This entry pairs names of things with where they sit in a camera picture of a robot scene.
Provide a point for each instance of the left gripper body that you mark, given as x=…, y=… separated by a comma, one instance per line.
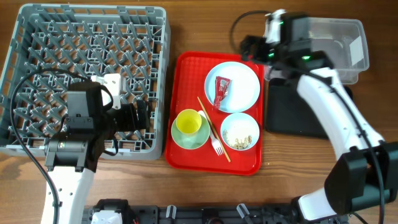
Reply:
x=125, y=119

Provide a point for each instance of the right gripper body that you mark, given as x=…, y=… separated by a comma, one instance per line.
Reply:
x=262, y=51

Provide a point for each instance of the red sauce packet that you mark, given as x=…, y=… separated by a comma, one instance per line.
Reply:
x=221, y=90

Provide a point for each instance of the light blue bowl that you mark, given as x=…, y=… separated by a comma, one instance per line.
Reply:
x=244, y=122

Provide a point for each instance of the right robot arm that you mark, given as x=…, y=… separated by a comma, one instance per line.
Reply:
x=365, y=173

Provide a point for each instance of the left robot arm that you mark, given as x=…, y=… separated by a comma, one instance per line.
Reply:
x=72, y=156

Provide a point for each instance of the grey dishwasher rack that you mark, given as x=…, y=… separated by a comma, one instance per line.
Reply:
x=90, y=40

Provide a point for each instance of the light blue plate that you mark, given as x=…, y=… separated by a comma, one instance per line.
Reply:
x=243, y=90

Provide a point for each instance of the yellow cup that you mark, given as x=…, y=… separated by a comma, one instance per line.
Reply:
x=188, y=121

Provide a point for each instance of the green saucer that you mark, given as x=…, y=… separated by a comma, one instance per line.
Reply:
x=191, y=142

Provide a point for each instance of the red plastic tray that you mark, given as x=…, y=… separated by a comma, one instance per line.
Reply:
x=189, y=83

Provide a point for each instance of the black plastic tray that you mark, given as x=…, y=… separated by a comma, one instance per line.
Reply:
x=288, y=113

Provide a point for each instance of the white plastic fork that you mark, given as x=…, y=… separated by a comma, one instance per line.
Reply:
x=214, y=141

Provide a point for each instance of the wooden chopstick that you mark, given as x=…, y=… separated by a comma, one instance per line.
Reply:
x=213, y=129

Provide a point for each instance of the clear plastic bin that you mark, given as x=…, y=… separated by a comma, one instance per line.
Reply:
x=342, y=40

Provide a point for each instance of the food scraps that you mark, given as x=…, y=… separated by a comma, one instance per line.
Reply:
x=237, y=139

